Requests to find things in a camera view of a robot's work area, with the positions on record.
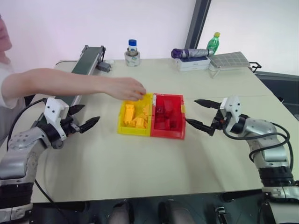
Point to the person's bare forearm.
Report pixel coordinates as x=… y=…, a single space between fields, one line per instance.
x=53 y=81

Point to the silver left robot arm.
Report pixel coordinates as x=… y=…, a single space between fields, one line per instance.
x=21 y=149

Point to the white bottle blue cap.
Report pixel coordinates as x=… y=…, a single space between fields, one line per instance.
x=132 y=45

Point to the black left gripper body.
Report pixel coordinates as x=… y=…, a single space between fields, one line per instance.
x=70 y=128

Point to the yellow plastic bin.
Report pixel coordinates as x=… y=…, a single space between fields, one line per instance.
x=121 y=130

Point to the person in white shirt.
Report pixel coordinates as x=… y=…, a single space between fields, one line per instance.
x=5 y=70

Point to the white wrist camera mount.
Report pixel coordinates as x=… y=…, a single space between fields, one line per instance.
x=54 y=108
x=233 y=105

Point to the person's bare hand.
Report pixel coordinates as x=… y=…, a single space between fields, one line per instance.
x=123 y=88

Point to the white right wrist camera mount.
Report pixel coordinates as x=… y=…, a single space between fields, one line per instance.
x=233 y=105

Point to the purple grey folded umbrella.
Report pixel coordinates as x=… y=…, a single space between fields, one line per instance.
x=191 y=52

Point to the dark grey side desk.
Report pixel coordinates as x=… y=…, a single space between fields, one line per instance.
x=282 y=86

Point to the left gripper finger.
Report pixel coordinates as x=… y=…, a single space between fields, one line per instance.
x=77 y=109
x=90 y=123

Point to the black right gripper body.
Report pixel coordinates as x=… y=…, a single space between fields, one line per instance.
x=219 y=122

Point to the dark window frame post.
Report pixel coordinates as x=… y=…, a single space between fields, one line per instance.
x=198 y=23

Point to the tall yellow block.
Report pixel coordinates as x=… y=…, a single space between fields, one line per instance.
x=129 y=115

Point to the white flat carton box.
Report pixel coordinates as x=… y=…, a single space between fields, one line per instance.
x=192 y=64

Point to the red plastic bin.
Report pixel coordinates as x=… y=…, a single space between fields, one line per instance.
x=168 y=135

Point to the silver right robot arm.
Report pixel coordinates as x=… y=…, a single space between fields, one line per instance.
x=261 y=130

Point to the grey grid laptop stand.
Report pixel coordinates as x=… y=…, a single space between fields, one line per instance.
x=230 y=60

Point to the red block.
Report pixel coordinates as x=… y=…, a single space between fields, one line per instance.
x=168 y=106

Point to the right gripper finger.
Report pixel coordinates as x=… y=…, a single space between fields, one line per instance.
x=201 y=126
x=208 y=104

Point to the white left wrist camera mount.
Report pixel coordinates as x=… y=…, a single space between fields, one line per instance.
x=54 y=108

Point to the black clamp bracket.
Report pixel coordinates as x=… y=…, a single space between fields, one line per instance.
x=222 y=213

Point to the dark green conveyor belt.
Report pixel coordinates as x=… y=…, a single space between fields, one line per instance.
x=87 y=60

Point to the grey power adapter box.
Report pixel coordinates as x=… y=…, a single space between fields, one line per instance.
x=104 y=66

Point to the green bottle yellow cap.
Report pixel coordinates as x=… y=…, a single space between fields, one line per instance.
x=213 y=45

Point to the white tape roll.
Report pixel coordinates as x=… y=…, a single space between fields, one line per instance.
x=132 y=61

